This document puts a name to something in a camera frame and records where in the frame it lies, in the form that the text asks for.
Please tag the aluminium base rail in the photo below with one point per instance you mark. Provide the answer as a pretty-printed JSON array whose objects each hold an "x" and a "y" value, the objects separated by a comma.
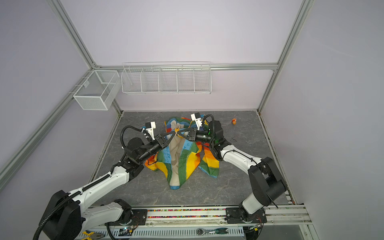
[{"x": 181, "y": 223}]

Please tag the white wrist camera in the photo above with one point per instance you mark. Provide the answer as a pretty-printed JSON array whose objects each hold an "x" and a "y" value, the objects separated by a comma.
[
  {"x": 148, "y": 130},
  {"x": 196, "y": 117}
]

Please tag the long white wire basket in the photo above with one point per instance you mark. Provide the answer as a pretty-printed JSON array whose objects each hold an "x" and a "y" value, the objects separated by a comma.
[{"x": 166, "y": 78}]

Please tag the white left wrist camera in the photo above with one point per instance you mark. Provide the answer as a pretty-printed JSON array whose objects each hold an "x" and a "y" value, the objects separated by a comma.
[{"x": 148, "y": 130}]

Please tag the green handled ratchet wrench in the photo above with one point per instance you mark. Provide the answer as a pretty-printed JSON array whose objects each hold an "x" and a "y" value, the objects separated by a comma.
[{"x": 218, "y": 231}]

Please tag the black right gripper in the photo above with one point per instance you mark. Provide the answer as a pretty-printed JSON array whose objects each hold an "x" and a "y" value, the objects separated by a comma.
[{"x": 194, "y": 136}]

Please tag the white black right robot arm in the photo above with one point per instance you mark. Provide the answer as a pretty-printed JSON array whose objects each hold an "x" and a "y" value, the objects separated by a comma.
[{"x": 266, "y": 180}]

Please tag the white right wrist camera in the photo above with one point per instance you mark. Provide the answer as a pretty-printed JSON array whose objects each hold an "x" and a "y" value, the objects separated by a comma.
[{"x": 196, "y": 117}]

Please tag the multicolour patchwork jacket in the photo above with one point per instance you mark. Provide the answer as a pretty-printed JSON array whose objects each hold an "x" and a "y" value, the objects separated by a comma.
[{"x": 181, "y": 158}]

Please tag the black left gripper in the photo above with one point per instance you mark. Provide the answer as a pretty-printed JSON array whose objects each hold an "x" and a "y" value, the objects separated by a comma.
[{"x": 161, "y": 140}]

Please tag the yellow handled pliers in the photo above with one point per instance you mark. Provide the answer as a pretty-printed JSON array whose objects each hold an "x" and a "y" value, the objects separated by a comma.
[{"x": 93, "y": 236}]

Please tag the green circuit board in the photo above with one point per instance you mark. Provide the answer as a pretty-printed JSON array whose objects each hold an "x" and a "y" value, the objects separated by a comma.
[{"x": 125, "y": 232}]

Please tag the small white mesh basket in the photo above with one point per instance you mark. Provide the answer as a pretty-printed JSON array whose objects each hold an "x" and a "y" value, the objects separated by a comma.
[{"x": 99, "y": 90}]

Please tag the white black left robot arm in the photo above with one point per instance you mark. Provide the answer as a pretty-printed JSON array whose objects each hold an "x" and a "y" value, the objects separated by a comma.
[{"x": 70, "y": 213}]

